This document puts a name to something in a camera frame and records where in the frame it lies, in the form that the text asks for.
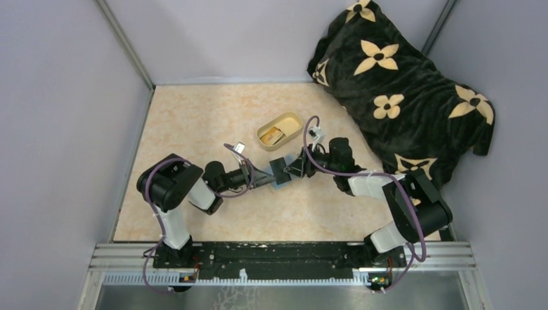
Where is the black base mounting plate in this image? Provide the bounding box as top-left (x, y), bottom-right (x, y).
top-left (151, 242), bottom-right (406, 280)

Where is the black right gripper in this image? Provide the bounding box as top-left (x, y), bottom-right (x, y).
top-left (284, 143), bottom-right (339, 178)

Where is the aluminium frame rail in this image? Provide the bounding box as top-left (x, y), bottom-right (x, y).
top-left (89, 242), bottom-right (476, 286)

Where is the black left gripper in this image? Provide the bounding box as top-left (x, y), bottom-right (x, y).
top-left (216, 158), bottom-right (277, 193)

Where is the black floral blanket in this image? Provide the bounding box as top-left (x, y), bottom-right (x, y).
top-left (307, 1), bottom-right (496, 188)

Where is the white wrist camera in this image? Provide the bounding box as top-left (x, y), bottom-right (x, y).
top-left (308, 126), bottom-right (326, 143)
top-left (233, 142), bottom-right (246, 154)

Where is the beige oval tray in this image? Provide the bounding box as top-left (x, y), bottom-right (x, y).
top-left (256, 112), bottom-right (304, 151)

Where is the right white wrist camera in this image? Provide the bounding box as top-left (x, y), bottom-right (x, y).
top-left (308, 126), bottom-right (326, 143)

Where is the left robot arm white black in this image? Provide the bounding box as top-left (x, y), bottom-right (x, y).
top-left (136, 154), bottom-right (276, 267)

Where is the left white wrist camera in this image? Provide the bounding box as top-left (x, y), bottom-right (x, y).
top-left (233, 142), bottom-right (246, 154)

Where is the gold VIP card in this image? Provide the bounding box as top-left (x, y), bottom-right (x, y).
top-left (260, 127), bottom-right (286, 146)

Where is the black credit card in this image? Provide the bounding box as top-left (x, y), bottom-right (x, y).
top-left (269, 157), bottom-right (291, 185)

